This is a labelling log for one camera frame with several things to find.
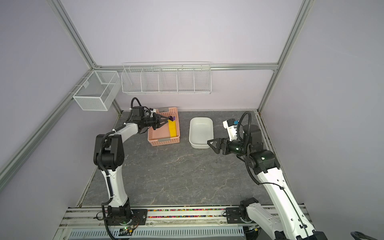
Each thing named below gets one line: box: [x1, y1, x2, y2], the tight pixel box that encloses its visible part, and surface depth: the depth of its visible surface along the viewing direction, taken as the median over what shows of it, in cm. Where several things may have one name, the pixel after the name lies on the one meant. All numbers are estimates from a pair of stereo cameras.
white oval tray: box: [189, 116, 214, 149], surface depth 108 cm
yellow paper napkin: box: [167, 119, 177, 137], surface depth 111 cm
